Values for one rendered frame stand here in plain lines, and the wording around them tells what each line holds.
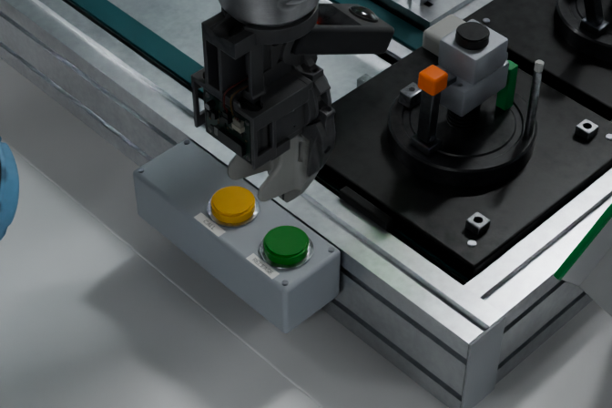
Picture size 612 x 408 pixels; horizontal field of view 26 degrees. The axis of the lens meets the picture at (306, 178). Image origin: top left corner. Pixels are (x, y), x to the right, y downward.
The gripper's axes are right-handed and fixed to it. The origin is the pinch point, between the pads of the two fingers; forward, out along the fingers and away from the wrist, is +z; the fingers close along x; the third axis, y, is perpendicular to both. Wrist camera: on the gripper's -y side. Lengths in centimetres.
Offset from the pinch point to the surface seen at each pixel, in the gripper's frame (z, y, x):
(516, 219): 6.7, -16.0, 12.2
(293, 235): 6.6, -0.2, -0.1
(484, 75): -2.3, -20.4, 3.6
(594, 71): 6.7, -37.8, 4.3
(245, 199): 6.6, -0.2, -6.3
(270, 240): 6.6, 1.7, -1.0
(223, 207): 6.6, 1.9, -7.0
